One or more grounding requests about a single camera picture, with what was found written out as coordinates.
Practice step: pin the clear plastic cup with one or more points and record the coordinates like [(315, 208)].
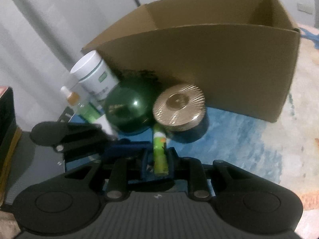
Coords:
[(69, 81)]

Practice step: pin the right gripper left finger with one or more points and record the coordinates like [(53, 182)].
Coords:
[(115, 168)]

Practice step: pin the brown cardboard box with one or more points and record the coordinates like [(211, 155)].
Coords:
[(241, 53)]

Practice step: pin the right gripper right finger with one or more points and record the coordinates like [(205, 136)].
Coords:
[(192, 171)]

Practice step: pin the green round cosmetic jar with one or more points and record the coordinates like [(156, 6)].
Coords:
[(129, 105)]

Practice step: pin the gold lid black jar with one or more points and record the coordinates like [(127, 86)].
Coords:
[(181, 111)]

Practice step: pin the white wall socket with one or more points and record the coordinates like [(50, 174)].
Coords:
[(305, 8)]

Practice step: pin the white curtain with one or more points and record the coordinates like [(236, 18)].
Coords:
[(41, 40)]

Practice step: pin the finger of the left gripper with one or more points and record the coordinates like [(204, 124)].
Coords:
[(73, 140)]

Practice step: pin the green dropper bottle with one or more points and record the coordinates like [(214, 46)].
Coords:
[(81, 107)]

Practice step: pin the white supplement bottle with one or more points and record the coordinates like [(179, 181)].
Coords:
[(95, 76)]

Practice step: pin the white charger cube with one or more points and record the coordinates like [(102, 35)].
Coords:
[(103, 123)]

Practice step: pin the green lip balm tube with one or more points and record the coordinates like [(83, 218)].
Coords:
[(159, 145)]

